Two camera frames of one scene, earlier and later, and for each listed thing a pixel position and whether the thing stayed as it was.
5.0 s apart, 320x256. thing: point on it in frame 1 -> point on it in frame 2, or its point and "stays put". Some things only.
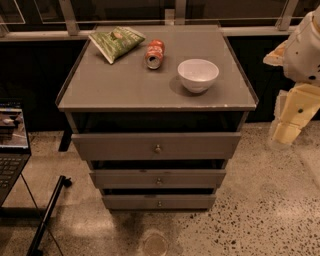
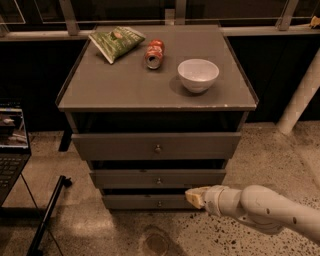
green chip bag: x=114 y=42 stays put
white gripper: x=302 y=56 -> x=212 y=200
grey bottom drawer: x=159 y=201 stays put
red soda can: x=154 y=53 stays put
